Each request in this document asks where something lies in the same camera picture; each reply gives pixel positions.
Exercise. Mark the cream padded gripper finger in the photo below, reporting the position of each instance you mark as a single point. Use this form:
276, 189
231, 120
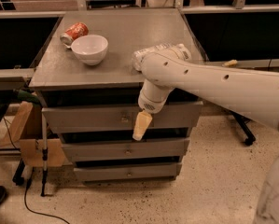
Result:
142, 122

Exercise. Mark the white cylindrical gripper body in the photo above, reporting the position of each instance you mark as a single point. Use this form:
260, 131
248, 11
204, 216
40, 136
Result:
147, 104

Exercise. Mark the grey top drawer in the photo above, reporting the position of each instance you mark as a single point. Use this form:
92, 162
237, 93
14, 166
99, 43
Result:
104, 118

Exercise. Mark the grey drawer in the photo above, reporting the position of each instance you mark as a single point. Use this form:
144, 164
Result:
123, 150
104, 118
170, 169

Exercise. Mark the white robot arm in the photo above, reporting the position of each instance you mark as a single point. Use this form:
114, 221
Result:
250, 93

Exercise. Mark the grey middle drawer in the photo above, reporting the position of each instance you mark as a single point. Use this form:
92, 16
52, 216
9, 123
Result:
123, 150

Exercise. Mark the grey bottom drawer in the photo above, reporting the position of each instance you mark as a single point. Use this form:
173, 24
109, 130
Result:
170, 169

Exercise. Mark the grey drawer cabinet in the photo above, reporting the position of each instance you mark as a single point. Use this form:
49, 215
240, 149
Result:
62, 80

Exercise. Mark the clear plastic water bottle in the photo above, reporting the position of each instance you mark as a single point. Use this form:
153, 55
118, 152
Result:
139, 55

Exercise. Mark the white bowl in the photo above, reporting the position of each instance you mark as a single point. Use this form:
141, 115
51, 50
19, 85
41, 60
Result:
90, 49

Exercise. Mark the small cream foam piece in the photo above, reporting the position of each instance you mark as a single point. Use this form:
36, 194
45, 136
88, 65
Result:
230, 63

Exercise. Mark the black wheeled table leg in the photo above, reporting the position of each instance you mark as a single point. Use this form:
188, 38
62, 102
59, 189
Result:
242, 121

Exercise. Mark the silver black crutch pole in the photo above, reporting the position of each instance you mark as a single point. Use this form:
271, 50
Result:
44, 155

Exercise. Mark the red soda can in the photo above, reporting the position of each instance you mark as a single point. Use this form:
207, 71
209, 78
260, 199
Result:
74, 32

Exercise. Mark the cardboard box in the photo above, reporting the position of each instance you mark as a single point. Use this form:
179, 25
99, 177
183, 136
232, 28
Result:
25, 132

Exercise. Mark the green handled tool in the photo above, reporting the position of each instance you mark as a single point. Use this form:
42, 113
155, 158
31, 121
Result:
26, 96

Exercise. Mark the grey metal rail frame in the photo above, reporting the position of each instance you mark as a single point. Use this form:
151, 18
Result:
270, 65

